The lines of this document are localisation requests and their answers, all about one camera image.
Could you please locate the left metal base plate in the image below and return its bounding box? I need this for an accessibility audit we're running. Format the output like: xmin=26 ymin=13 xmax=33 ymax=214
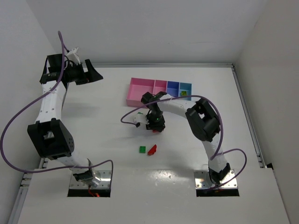
xmin=69 ymin=170 xmax=112 ymax=190

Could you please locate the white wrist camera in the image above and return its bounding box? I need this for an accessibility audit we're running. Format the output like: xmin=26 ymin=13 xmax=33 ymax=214
xmin=133 ymin=114 xmax=149 ymax=127
xmin=66 ymin=47 xmax=81 ymax=65

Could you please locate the periwinkle blue container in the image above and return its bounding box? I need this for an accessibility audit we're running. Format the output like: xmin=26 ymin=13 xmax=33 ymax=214
xmin=166 ymin=81 xmax=179 ymax=97

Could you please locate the red sloped lego brick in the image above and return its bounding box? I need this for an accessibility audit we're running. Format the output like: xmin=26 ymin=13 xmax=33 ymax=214
xmin=147 ymin=145 xmax=157 ymax=156

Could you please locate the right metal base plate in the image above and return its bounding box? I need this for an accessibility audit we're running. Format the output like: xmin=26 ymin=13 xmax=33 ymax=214
xmin=194 ymin=170 xmax=238 ymax=190

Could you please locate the back aluminium frame rail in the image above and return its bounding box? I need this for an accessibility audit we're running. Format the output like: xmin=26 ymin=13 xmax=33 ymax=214
xmin=94 ymin=63 xmax=234 ymax=68

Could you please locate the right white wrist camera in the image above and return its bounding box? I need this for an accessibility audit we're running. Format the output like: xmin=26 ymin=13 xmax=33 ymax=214
xmin=133 ymin=114 xmax=149 ymax=127

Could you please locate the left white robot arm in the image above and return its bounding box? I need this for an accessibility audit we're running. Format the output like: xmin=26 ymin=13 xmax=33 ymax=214
xmin=27 ymin=53 xmax=103 ymax=186

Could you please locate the light blue container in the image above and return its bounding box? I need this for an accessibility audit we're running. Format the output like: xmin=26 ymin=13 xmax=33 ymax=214
xmin=178 ymin=82 xmax=192 ymax=96

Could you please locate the green square lego brick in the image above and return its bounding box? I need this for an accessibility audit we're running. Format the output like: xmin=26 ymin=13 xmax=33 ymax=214
xmin=139 ymin=146 xmax=146 ymax=154

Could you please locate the small pink container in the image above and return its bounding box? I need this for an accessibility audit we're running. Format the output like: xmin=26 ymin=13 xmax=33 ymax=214
xmin=153 ymin=80 xmax=167 ymax=95

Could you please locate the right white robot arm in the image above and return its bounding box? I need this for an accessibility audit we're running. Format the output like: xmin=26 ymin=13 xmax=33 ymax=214
xmin=141 ymin=91 xmax=230 ymax=185

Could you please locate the left aluminium frame rail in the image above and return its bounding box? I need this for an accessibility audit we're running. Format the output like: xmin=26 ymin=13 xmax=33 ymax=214
xmin=9 ymin=158 xmax=50 ymax=224

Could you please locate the large pink container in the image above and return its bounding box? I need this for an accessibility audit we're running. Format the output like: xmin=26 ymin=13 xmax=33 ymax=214
xmin=126 ymin=77 xmax=155 ymax=107

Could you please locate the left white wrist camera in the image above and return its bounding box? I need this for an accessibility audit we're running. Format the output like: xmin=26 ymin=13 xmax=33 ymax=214
xmin=66 ymin=47 xmax=81 ymax=65

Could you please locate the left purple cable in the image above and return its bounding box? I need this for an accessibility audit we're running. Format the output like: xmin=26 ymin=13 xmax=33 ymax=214
xmin=0 ymin=30 xmax=114 ymax=174

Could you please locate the metal base plate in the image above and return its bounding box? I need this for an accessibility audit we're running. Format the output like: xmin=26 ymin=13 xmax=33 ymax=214
xmin=194 ymin=170 xmax=238 ymax=190
xmin=69 ymin=170 xmax=112 ymax=190

